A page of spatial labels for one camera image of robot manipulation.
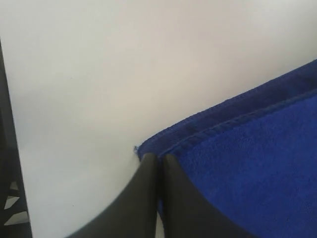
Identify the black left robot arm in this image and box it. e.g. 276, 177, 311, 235
0, 54, 32, 238

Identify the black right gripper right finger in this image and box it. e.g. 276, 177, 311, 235
162, 154, 253, 238

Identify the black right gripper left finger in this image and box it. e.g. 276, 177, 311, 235
70, 153, 159, 238

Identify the blue microfiber towel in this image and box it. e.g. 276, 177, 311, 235
137, 61, 317, 238

